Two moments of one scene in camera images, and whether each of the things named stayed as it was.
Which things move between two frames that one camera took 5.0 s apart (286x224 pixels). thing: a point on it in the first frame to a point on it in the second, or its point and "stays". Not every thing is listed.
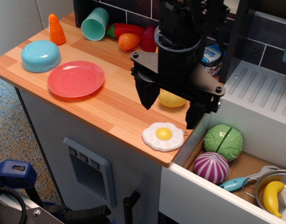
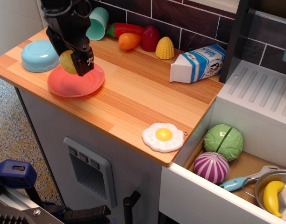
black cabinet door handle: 128,202 stays
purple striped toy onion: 211,167 stays
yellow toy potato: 170,100 to 66,62
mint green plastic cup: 94,25 stays
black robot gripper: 176,67 to 67,31
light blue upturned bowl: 40,56 stays
